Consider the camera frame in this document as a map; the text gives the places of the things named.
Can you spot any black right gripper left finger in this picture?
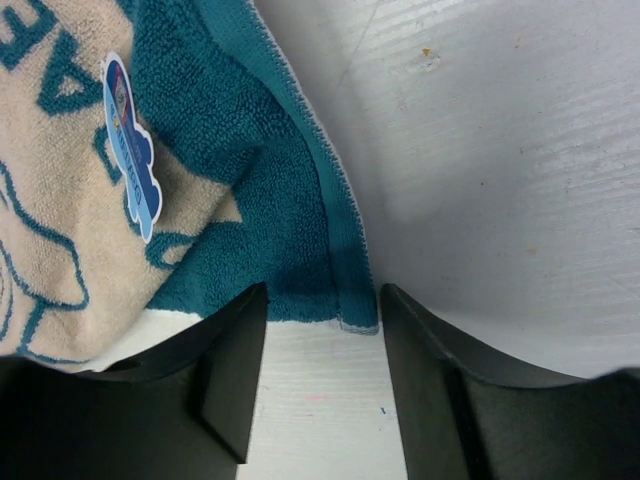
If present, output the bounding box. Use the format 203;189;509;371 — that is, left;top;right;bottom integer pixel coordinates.
1;283;268;479

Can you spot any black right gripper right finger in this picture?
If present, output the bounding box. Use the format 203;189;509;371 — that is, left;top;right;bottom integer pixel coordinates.
380;284;639;479

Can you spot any blue beige Doraemon towel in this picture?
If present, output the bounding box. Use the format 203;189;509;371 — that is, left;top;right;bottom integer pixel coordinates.
1;1;378;373

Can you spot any blue white towel hang tag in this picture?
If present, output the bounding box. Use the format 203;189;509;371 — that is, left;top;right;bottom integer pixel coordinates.
101;51;163;244

